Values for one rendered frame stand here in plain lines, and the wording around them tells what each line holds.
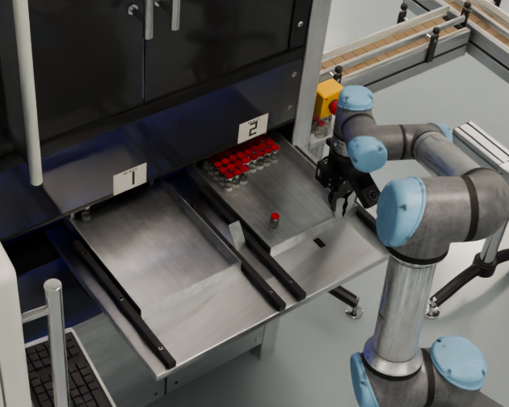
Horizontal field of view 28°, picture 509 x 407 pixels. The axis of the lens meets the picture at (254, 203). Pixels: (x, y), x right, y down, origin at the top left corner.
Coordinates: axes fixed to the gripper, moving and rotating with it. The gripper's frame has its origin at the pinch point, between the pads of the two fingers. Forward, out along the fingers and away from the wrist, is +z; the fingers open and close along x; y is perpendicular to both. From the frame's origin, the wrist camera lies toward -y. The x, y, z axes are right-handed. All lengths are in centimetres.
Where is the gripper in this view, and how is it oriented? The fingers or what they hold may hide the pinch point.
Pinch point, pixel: (341, 217)
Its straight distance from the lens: 238.3
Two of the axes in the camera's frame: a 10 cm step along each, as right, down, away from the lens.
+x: -8.0, 3.7, -4.7
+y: -5.9, -5.9, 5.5
